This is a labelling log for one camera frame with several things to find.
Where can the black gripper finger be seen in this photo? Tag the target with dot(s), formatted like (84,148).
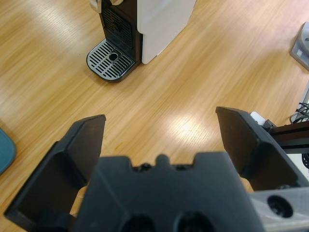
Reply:
(243,145)
(48,174)

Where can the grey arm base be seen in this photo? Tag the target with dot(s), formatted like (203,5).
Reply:
(301,46)

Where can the white capsule coffee machine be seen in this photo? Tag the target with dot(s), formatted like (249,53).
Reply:
(161,26)

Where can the teal plastic tray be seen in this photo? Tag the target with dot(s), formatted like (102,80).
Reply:
(6,152)

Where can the metal drip tray grille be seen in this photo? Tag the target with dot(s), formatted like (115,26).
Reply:
(108,62)

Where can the grey camera mount plate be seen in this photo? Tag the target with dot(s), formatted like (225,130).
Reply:
(258,118)

